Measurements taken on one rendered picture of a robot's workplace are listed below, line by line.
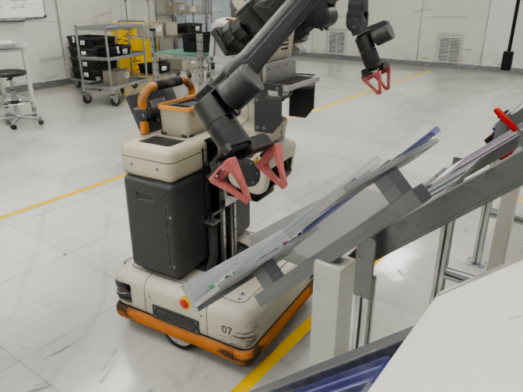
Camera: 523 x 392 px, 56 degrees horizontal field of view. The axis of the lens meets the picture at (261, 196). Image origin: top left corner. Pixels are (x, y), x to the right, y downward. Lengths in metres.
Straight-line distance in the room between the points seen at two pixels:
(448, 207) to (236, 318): 0.90
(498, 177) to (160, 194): 1.13
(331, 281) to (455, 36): 9.43
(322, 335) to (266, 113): 0.82
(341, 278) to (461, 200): 0.35
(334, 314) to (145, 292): 1.14
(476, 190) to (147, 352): 1.42
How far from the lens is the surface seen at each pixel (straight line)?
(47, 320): 2.38
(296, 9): 1.04
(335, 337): 1.02
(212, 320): 1.84
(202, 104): 0.88
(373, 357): 0.38
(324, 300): 0.99
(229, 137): 0.85
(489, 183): 1.12
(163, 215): 1.82
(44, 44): 8.21
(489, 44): 10.12
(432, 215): 1.18
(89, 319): 2.32
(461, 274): 2.03
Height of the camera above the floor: 1.31
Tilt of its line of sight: 22 degrees down
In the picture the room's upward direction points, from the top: straight up
